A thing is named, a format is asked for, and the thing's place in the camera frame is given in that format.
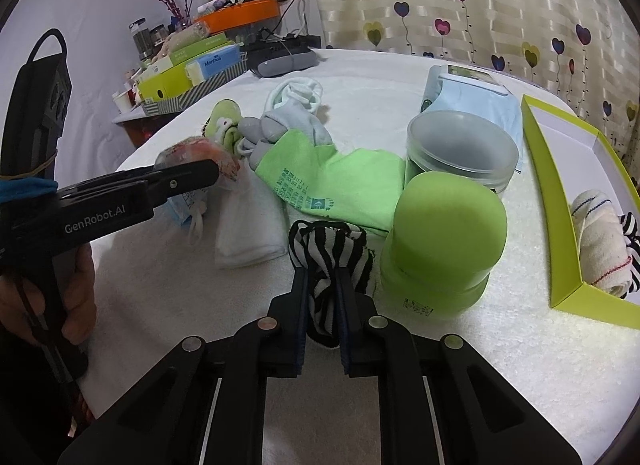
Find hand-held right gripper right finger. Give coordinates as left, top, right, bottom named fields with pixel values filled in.
left=334, top=267, right=583, bottom=465

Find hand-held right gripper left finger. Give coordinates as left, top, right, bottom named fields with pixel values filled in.
left=57, top=269, right=308, bottom=465

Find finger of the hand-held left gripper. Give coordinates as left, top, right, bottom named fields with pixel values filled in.
left=57, top=164, right=176, bottom=194
left=145, top=159, right=221, bottom=214

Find plastic bag with packet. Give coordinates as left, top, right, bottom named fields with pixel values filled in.
left=154, top=136, right=251, bottom=196

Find black white striped sock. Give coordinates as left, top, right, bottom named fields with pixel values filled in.
left=289, top=219, right=376, bottom=348
left=619, top=211, right=640, bottom=298

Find grey light blue sock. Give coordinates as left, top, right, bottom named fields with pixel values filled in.
left=239, top=101, right=332, bottom=172

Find green cardboard box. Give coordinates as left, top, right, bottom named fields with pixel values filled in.
left=520, top=95, right=640, bottom=331

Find person's left hand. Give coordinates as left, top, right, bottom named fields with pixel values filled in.
left=0, top=244, right=97, bottom=349

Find green cartoon sock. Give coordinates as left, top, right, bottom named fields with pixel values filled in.
left=202, top=100, right=242, bottom=152

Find striped pattern basket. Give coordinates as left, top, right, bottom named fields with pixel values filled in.
left=140, top=52, right=249, bottom=116

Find blue white box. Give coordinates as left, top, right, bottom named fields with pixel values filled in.
left=186, top=43, right=242, bottom=84

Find white blue-trimmed sock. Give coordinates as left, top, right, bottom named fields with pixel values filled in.
left=264, top=76, right=326, bottom=116

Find green plastic container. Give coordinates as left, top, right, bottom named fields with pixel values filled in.
left=379, top=171, right=509, bottom=322

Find glass jars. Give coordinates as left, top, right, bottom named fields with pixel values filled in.
left=128, top=18, right=169, bottom=62

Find grey black device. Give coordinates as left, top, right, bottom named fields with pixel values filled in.
left=240, top=32, right=322, bottom=78

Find green printed cloth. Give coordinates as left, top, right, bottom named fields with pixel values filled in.
left=254, top=129, right=407, bottom=237

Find orange tray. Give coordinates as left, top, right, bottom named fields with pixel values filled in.
left=192, top=0, right=280, bottom=32

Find clear plastic container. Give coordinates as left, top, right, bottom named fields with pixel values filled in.
left=405, top=111, right=521, bottom=194

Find light blue wet wipes pack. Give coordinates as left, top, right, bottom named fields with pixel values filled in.
left=421, top=64, right=524, bottom=176

